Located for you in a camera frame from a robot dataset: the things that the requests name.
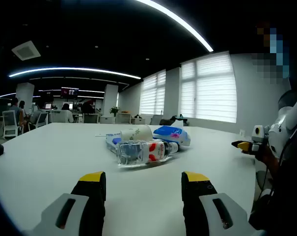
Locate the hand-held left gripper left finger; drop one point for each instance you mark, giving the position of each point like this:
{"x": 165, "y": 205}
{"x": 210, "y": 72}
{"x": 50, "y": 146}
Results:
{"x": 89, "y": 196}

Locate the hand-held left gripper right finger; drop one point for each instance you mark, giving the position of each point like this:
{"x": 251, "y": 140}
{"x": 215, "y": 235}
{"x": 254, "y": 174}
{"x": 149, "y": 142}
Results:
{"x": 197, "y": 196}

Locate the long ceiling light strip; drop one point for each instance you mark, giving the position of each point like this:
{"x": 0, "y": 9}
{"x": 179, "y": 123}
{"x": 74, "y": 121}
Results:
{"x": 182, "y": 27}
{"x": 74, "y": 69}

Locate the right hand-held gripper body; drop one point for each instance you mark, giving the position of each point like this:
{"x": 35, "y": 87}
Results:
{"x": 258, "y": 132}

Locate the white chest-worn device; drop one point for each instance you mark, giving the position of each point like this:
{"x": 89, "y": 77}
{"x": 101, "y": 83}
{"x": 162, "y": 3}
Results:
{"x": 283, "y": 118}

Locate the ceiling air vent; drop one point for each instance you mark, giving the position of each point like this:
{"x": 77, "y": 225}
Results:
{"x": 25, "y": 50}

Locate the large white window blinds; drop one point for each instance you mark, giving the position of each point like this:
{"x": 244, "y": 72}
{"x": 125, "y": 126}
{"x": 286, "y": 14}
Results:
{"x": 209, "y": 88}

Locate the blue wet wipes packet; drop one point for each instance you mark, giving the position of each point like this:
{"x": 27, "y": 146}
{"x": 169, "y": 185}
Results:
{"x": 170, "y": 135}

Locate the hanging monitor screen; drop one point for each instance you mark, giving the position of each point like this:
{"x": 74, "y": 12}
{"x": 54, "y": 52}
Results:
{"x": 69, "y": 92}

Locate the clear bag with blue disc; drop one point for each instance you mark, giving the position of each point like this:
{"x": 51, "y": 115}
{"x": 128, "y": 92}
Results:
{"x": 111, "y": 141}

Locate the clear water bottle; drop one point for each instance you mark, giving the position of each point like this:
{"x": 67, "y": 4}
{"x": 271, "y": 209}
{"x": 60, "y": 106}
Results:
{"x": 138, "y": 153}

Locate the person's right hand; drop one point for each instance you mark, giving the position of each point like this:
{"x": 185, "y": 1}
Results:
{"x": 262, "y": 155}

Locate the white paper cup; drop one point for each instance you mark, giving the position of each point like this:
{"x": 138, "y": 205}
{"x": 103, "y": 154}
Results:
{"x": 136, "y": 134}

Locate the white table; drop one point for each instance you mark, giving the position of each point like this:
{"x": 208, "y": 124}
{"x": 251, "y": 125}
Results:
{"x": 64, "y": 152}

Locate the green potted plant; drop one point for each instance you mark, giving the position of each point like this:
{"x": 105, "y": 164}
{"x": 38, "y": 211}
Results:
{"x": 114, "y": 110}

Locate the small white window blinds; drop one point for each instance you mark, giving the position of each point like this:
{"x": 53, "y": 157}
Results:
{"x": 153, "y": 93}

